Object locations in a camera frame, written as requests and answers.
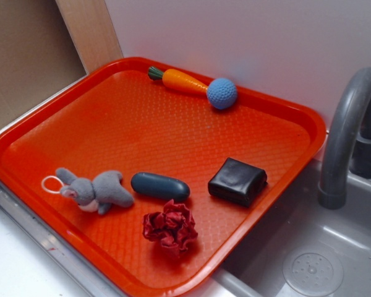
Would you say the grey toy sink basin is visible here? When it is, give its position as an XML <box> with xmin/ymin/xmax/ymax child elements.
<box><xmin>212</xmin><ymin>159</ymin><xmax>371</xmax><ymax>297</ymax></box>

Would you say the blue knitted ball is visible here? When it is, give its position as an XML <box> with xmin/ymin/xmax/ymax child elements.
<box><xmin>207</xmin><ymin>78</ymin><xmax>238</xmax><ymax>110</ymax></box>

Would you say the wooden board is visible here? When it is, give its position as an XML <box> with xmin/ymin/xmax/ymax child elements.
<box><xmin>56</xmin><ymin>0</ymin><xmax>124</xmax><ymax>74</ymax></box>

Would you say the grey toy faucet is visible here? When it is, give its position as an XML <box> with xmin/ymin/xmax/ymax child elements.
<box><xmin>318</xmin><ymin>67</ymin><xmax>371</xmax><ymax>209</ymax></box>

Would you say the black square block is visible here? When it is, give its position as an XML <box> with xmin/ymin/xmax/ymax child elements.
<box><xmin>208</xmin><ymin>158</ymin><xmax>267</xmax><ymax>207</ymax></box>

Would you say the crumpled red paper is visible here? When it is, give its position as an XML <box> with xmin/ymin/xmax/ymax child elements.
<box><xmin>142</xmin><ymin>200</ymin><xmax>198</xmax><ymax>258</ymax></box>

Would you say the grey plush bunny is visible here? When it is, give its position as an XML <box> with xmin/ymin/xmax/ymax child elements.
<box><xmin>41</xmin><ymin>168</ymin><xmax>134</xmax><ymax>215</ymax></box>

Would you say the orange toy carrot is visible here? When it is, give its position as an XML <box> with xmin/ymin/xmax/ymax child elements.
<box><xmin>147</xmin><ymin>66</ymin><xmax>208</xmax><ymax>95</ymax></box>

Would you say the brown cardboard panel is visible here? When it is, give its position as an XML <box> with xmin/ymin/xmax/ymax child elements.
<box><xmin>0</xmin><ymin>1</ymin><xmax>85</xmax><ymax>130</ymax></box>

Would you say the orange plastic tray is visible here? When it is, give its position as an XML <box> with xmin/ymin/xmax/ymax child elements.
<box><xmin>0</xmin><ymin>58</ymin><xmax>326</xmax><ymax>296</ymax></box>

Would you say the dark blue oblong capsule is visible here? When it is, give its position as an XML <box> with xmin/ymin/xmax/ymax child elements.
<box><xmin>130</xmin><ymin>172</ymin><xmax>190</xmax><ymax>202</ymax></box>

